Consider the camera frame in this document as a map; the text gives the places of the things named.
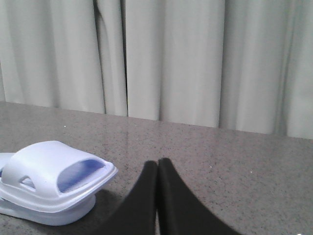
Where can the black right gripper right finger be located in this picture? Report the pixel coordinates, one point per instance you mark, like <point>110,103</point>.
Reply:
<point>180,212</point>

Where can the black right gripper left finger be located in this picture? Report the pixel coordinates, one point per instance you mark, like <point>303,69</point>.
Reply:
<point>136,215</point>

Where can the light blue slipper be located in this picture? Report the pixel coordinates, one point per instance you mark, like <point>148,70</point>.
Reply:
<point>54,219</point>
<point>51,176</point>

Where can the pale grey-green curtain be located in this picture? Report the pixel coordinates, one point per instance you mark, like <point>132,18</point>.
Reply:
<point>237,64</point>

